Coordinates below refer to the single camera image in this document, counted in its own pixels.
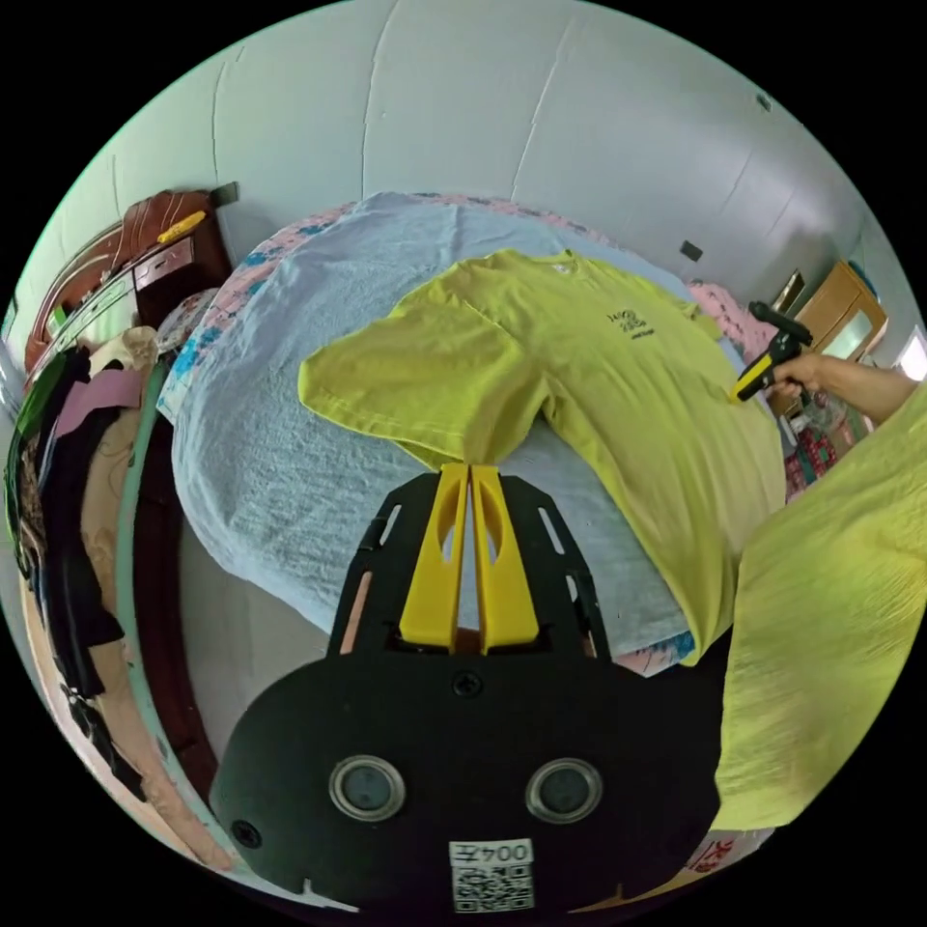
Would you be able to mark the pile of clothes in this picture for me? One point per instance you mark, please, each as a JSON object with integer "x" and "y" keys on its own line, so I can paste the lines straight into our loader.
{"x": 65, "y": 463}

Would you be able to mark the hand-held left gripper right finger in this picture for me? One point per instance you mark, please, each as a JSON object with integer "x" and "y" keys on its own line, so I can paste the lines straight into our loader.
{"x": 507, "y": 587}

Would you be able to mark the floral pillow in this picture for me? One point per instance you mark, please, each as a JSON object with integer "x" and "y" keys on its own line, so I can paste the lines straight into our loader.
{"x": 185, "y": 315}

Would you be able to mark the bed with grey blanket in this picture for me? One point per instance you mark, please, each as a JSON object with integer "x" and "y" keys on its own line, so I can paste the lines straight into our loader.
{"x": 290, "y": 449}

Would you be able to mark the person's body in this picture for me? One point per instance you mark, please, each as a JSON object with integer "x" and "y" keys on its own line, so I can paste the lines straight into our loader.
{"x": 833, "y": 615}

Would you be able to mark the brown wooden headboard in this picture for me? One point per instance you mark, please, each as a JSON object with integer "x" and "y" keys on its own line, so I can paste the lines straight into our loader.
{"x": 145, "y": 246}

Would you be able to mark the light wooden cupboard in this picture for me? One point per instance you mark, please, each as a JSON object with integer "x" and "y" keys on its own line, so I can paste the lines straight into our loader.
{"x": 840, "y": 311}

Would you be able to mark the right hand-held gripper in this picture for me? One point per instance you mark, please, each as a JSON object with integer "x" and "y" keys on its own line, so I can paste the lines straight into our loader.
{"x": 791, "y": 348}

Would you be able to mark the person's right forearm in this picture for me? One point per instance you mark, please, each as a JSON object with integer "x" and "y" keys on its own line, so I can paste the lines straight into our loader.
{"x": 862, "y": 387}

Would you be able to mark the person's right hand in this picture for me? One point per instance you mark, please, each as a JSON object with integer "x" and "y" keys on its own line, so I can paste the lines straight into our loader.
{"x": 800, "y": 373}

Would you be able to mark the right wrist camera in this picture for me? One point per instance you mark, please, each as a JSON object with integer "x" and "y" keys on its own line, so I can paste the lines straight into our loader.
{"x": 778, "y": 319}

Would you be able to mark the green short sleeve shirt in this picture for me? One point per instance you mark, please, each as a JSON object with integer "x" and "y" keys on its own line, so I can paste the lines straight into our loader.
{"x": 615, "y": 405}

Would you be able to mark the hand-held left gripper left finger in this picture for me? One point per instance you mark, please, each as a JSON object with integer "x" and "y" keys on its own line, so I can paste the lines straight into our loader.
{"x": 434, "y": 579}

